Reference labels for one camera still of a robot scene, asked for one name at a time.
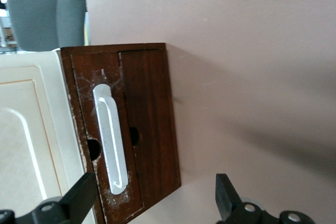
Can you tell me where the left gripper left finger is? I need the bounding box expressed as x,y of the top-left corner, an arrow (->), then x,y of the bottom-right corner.
0,172 -> 98,224

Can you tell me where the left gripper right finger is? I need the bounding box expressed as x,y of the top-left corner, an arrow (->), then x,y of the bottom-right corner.
215,173 -> 314,224

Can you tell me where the white bar drawer handle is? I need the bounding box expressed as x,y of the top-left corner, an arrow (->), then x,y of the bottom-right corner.
92,83 -> 129,195

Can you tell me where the dark wooden drawer with handle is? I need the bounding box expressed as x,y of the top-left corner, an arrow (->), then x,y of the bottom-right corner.
70,52 -> 145,224

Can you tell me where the plain dark wooden drawer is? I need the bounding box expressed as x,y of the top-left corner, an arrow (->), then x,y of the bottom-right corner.
119,48 -> 182,209

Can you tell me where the dark brown wooden drawer cabinet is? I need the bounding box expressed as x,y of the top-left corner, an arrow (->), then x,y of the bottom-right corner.
59,42 -> 182,224

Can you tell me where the clear adhesive tape patch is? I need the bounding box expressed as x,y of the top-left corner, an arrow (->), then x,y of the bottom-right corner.
78,68 -> 124,101
103,171 -> 132,206

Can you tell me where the cream plastic box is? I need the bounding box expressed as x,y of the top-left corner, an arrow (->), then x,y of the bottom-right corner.
0,49 -> 95,224

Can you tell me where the grey fabric chair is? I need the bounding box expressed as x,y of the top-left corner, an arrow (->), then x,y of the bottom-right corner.
6,0 -> 60,51
56,0 -> 87,49

